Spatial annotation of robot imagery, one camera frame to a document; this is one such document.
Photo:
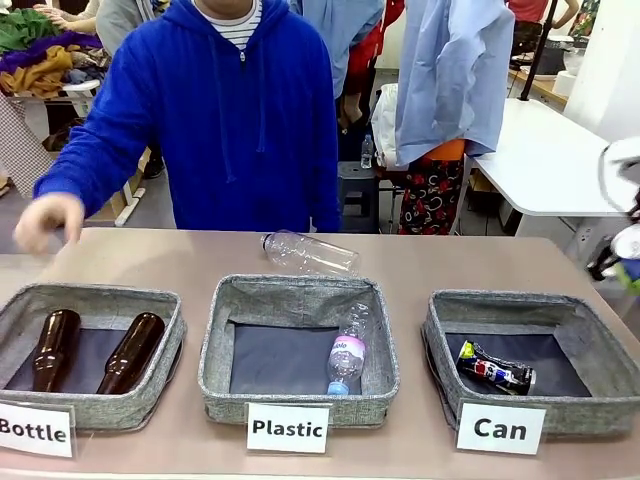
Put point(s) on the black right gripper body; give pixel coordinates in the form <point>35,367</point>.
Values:
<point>602,262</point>

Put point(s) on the black crushed soda can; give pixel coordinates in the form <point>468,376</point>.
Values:
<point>495,371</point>

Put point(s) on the bottle with pink label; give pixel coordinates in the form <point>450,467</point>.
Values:
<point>347,357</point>

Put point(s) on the brown glass bottle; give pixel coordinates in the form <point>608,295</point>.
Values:
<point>132,352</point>
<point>55,350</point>

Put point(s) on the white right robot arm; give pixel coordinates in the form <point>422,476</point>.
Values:
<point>622,170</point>

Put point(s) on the grey fabric basket can label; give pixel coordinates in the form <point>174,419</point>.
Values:
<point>575,415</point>

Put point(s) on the white sign reading Can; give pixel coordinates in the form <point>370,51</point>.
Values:
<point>500,429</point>

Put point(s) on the grey fabric basket plastic label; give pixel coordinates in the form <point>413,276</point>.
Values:
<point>300,407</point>

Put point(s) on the grey fabric basket bottle label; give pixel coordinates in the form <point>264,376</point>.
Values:
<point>100,407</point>

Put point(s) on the person right hand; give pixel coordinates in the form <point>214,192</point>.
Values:
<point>50,225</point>

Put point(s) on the white side table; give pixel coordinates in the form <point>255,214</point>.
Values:
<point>540,160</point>

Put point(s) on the red floral black skirt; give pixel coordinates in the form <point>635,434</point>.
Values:
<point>432,195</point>

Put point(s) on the orange garment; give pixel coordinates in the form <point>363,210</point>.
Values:
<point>447,149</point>

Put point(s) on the black pole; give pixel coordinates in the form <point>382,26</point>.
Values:
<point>539,50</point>

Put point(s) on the hanging light blue shirt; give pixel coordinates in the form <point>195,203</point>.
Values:
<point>450,85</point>

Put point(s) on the black stool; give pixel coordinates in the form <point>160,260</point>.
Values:
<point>359,195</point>

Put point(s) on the white plastic bag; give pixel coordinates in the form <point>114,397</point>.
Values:
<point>386,125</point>

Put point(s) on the small water bottle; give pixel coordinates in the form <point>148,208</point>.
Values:
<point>367,152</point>

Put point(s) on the clear empty plastic bottle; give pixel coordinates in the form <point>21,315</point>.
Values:
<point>310,255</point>

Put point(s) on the red garment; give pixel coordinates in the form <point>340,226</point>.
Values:
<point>362,55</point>

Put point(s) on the white sign reading Plastic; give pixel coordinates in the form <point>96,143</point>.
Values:
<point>287,427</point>

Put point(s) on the person in blue hoodie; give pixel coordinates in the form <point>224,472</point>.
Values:
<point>225,140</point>

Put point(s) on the striped white shirt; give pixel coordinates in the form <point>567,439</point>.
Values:
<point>235,27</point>

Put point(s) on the person blurred face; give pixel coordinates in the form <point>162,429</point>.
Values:
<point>225,7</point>

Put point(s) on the white sign reading Bottle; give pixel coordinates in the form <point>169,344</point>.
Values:
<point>35,430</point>

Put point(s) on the mustard yellow cloth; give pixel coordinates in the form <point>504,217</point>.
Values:
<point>35,75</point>

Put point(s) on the purple cloth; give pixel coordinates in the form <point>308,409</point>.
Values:
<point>30,60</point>

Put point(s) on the green cloth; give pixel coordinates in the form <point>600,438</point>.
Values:
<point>25,30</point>

